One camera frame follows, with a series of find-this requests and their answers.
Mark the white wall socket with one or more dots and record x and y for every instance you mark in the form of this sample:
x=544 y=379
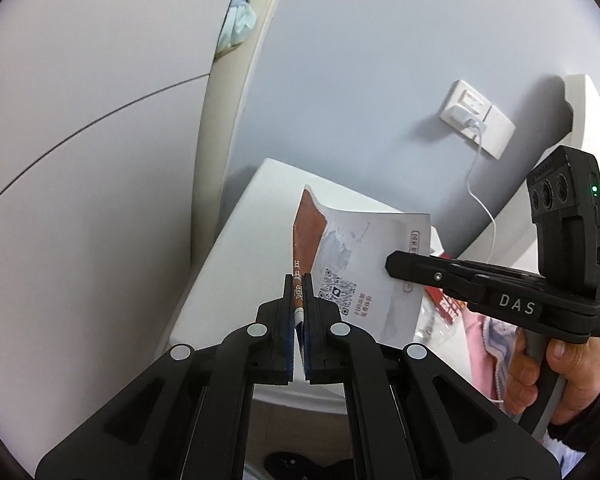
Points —
x=464 y=101

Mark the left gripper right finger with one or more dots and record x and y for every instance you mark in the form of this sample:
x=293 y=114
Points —
x=412 y=416

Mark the white charger plug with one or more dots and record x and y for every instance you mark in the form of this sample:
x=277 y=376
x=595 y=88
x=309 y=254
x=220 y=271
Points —
x=474 y=124

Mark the white wall switch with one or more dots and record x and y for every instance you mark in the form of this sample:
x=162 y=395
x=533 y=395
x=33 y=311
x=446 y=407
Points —
x=497 y=131

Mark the black tracking camera module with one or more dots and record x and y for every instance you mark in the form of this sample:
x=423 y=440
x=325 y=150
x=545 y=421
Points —
x=567 y=216

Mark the red paper flyer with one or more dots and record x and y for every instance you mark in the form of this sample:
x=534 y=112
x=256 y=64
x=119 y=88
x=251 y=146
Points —
x=450 y=309

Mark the light blue hanging cloth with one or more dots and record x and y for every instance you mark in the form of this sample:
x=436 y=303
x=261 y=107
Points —
x=239 y=22

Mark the clear plastic wrap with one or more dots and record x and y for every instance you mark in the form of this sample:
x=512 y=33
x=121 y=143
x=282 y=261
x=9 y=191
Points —
x=438 y=335

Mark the pink blue bedding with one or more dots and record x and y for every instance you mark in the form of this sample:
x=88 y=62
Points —
x=491 y=344

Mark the person right hand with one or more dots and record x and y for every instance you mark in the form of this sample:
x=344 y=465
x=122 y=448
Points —
x=579 y=364

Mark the orange white paper booklet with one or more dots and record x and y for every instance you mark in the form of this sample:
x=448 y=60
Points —
x=345 y=253

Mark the beige door frame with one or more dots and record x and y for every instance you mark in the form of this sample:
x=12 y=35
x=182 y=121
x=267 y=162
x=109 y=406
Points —
x=224 y=102

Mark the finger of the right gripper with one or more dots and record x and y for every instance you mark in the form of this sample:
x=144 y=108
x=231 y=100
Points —
x=453 y=278

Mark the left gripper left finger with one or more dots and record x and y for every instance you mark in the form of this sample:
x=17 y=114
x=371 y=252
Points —
x=187 y=415

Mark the white bedside cabinet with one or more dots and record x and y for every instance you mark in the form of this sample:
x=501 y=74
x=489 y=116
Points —
x=247 y=266

